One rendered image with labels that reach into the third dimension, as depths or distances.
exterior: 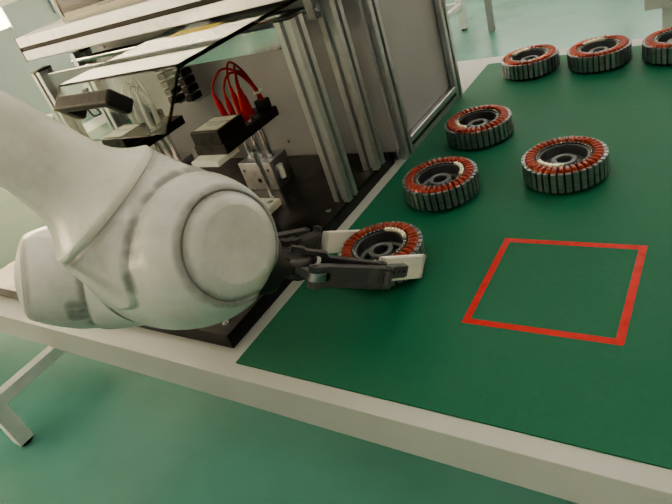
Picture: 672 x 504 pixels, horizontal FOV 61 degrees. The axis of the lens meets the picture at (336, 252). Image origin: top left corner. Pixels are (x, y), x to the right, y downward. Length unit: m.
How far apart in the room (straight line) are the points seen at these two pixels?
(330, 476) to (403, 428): 0.96
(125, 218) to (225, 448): 1.37
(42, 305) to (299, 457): 1.13
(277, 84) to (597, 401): 0.77
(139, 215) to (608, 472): 0.39
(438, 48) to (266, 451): 1.10
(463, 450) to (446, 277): 0.23
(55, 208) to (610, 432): 0.45
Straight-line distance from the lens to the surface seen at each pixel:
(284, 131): 1.12
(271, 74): 1.08
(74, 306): 0.53
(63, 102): 0.78
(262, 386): 0.66
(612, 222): 0.76
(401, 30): 1.06
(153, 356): 0.79
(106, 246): 0.39
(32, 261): 0.53
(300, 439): 1.62
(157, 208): 0.37
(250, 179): 1.05
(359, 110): 0.93
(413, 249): 0.71
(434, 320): 0.65
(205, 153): 0.96
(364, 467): 1.50
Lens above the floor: 1.17
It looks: 31 degrees down
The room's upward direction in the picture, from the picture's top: 20 degrees counter-clockwise
